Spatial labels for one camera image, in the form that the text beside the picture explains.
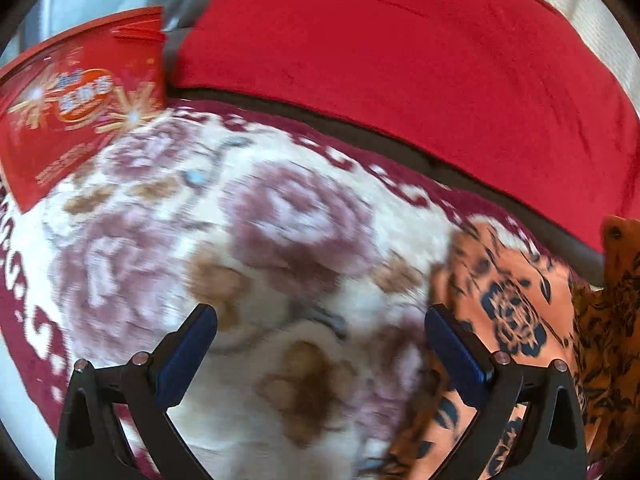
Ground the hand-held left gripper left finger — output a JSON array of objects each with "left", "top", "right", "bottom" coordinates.
[{"left": 54, "top": 304, "right": 218, "bottom": 480}]

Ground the red gift box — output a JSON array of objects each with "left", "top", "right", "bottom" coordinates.
[{"left": 0, "top": 6, "right": 167, "bottom": 213}]

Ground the orange floral garment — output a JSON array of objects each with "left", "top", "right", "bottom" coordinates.
[{"left": 385, "top": 215, "right": 640, "bottom": 480}]

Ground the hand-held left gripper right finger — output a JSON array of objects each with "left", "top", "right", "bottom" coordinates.
[{"left": 424, "top": 304, "right": 587, "bottom": 480}]

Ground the red plush blanket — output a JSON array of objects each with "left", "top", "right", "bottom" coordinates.
[{"left": 167, "top": 0, "right": 640, "bottom": 256}]

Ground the floral sofa cover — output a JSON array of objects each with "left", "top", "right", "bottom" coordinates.
[{"left": 0, "top": 100, "right": 601, "bottom": 480}]

